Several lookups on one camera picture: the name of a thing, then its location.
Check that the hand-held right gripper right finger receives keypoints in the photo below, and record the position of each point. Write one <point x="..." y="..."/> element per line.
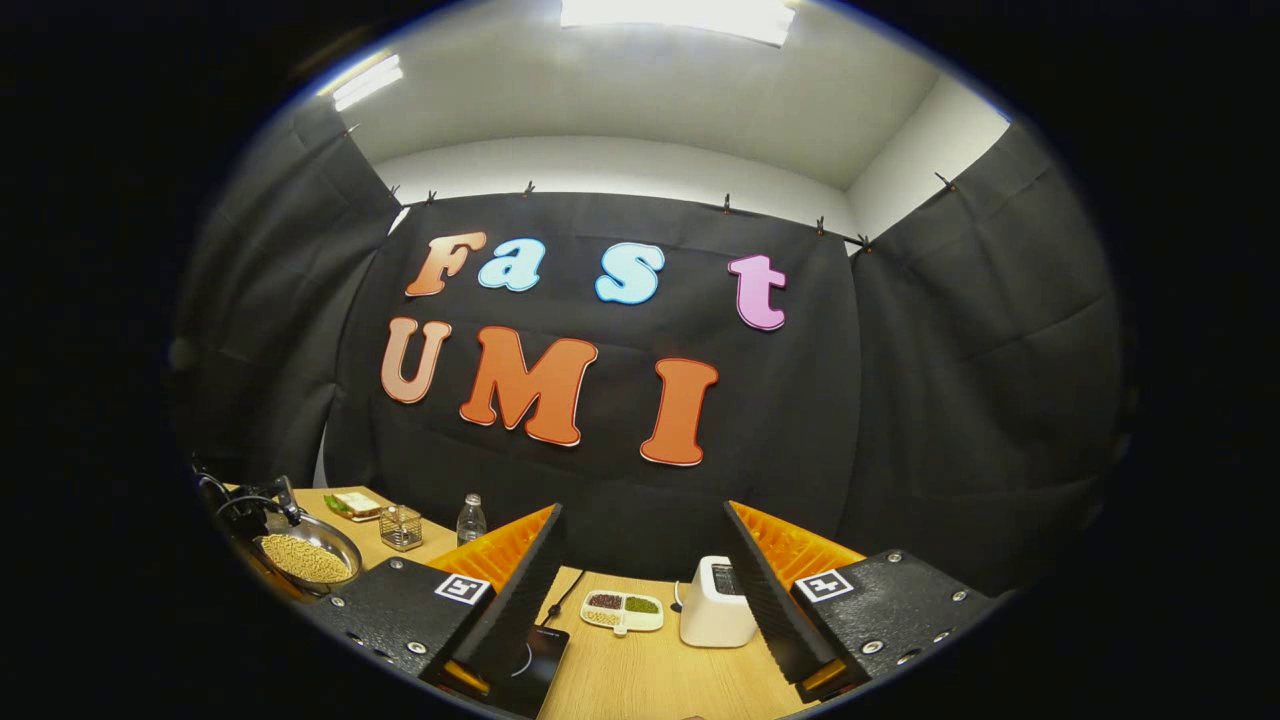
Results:
<point x="765" y="600"/>

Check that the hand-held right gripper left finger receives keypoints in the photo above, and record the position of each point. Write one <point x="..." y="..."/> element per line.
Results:
<point x="522" y="590"/>

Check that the black induction cooktop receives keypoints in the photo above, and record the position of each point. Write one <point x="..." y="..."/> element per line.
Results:
<point x="540" y="660"/>

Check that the white toaster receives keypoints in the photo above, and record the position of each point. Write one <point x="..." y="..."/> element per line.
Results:
<point x="712" y="610"/>

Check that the clear plastic water bottle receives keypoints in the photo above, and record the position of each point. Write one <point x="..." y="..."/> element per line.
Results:
<point x="471" y="522"/>

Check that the white divided bean dish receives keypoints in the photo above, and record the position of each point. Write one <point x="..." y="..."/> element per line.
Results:
<point x="622" y="612"/>

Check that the sandwich on white plate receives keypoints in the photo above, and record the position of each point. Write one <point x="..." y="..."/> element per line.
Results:
<point x="355" y="505"/>

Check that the black backdrop cloth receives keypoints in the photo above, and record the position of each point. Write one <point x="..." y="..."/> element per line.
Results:
<point x="800" y="400"/>

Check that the pile of yellow soybeans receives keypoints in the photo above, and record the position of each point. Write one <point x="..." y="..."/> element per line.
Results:
<point x="305" y="560"/>

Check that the row of black cloth clips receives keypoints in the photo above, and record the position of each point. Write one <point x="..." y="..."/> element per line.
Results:
<point x="528" y="187"/>

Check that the narrow ceiling light panel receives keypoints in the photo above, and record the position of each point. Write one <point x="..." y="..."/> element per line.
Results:
<point x="367" y="82"/>

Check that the large ceiling light panel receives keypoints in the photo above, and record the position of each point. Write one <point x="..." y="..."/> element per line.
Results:
<point x="680" y="18"/>

